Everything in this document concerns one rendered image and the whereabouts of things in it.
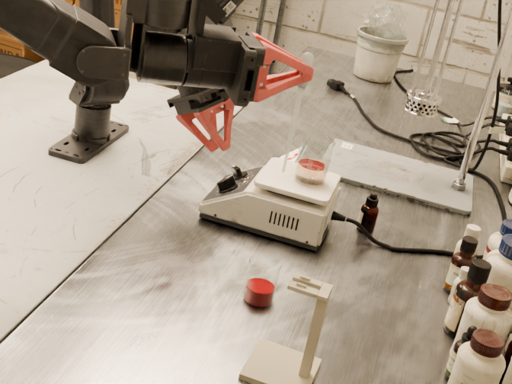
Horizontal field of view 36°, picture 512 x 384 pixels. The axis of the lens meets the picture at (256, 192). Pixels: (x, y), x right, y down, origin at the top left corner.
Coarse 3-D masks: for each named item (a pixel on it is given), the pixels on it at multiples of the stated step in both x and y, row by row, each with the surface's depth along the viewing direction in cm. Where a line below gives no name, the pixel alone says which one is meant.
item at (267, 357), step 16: (288, 288) 87; (304, 288) 87; (320, 288) 88; (320, 304) 87; (320, 320) 88; (256, 352) 94; (272, 352) 95; (288, 352) 95; (304, 352) 90; (256, 368) 91; (272, 368) 92; (288, 368) 93; (304, 368) 91
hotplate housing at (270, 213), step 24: (240, 192) 121; (264, 192) 121; (336, 192) 127; (216, 216) 123; (240, 216) 122; (264, 216) 121; (288, 216) 120; (312, 216) 118; (336, 216) 126; (288, 240) 121; (312, 240) 120
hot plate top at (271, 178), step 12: (264, 168) 125; (276, 168) 126; (288, 168) 126; (264, 180) 121; (276, 180) 121; (288, 180) 122; (336, 180) 126; (276, 192) 119; (288, 192) 119; (300, 192) 119; (312, 192) 120; (324, 192) 120; (324, 204) 118
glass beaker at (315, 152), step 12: (300, 144) 120; (312, 144) 118; (324, 144) 118; (300, 156) 121; (312, 156) 119; (324, 156) 119; (300, 168) 121; (312, 168) 120; (324, 168) 120; (300, 180) 121; (312, 180) 121; (324, 180) 122
